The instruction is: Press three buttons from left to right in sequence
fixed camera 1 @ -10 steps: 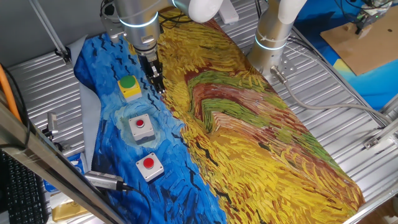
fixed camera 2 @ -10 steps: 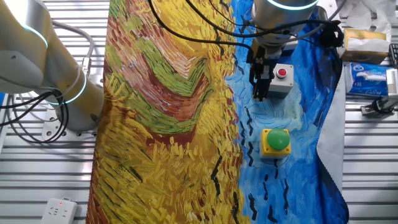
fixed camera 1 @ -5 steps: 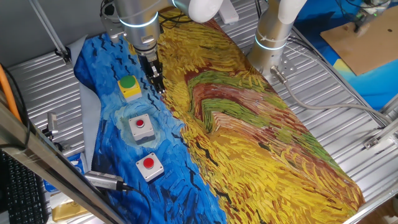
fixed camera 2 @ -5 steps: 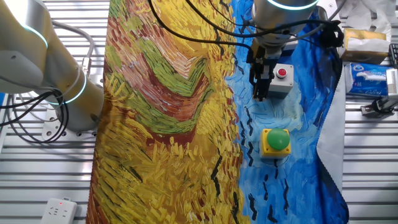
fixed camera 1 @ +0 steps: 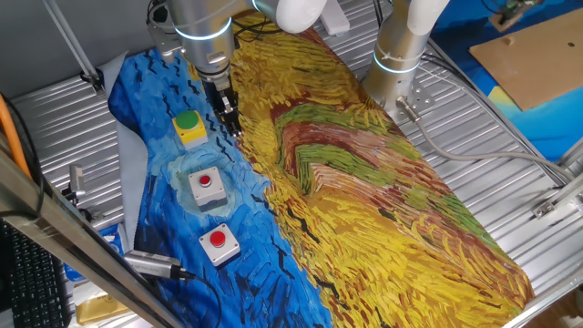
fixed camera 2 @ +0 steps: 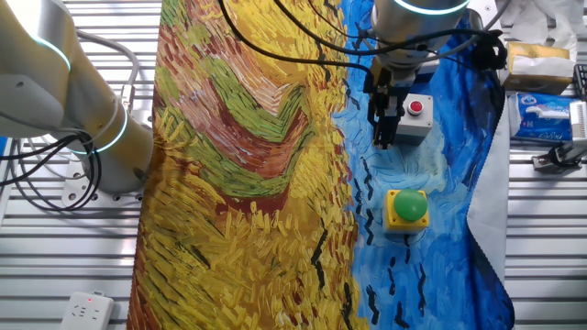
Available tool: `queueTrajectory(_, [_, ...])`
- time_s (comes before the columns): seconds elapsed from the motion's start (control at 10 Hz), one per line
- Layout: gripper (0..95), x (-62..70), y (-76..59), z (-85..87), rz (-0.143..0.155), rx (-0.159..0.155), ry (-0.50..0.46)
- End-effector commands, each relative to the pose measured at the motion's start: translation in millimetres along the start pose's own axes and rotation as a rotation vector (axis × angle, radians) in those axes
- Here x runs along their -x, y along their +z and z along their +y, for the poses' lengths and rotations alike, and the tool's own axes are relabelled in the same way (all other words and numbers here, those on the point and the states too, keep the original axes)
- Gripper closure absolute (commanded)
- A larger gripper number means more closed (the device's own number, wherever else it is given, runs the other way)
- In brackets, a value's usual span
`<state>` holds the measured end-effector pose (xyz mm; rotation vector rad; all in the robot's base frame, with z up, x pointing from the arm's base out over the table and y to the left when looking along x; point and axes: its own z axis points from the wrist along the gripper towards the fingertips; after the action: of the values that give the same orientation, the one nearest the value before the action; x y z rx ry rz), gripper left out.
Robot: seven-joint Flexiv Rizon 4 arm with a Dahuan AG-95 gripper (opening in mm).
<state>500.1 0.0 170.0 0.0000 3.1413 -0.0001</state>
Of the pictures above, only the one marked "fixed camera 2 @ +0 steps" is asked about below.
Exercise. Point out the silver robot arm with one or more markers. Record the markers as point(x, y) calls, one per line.
point(46, 91)

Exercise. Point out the metal base mounting plate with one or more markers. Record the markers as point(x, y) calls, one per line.
point(73, 194)

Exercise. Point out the blue tissue pack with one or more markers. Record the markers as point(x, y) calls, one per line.
point(536, 117)

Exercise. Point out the yellow box green button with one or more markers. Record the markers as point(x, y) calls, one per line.
point(408, 208)

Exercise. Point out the silver ribbed camera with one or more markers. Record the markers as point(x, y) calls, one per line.
point(579, 121)

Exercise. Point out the white power strip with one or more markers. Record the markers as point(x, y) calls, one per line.
point(86, 311)

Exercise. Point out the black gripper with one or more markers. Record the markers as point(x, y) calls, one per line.
point(383, 89)

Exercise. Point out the black keyboard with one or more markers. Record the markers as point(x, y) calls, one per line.
point(581, 80)

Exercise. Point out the metal clamp bracket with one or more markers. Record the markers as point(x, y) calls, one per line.
point(561, 158)

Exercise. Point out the painted wheatfield tablecloth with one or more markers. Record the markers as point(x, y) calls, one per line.
point(252, 183)

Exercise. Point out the grey box small red button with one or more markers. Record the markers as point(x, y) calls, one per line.
point(415, 121)

